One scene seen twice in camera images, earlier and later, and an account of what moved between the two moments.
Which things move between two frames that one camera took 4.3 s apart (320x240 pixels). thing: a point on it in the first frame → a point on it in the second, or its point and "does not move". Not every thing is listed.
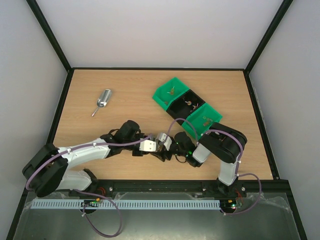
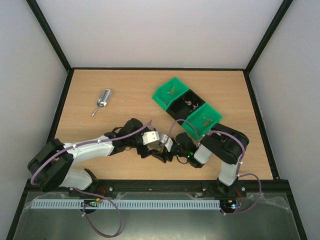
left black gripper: [140, 154] → [141, 151]
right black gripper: [171, 152] does not move
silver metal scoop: [103, 99] does not move
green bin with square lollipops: [166, 93] does not move
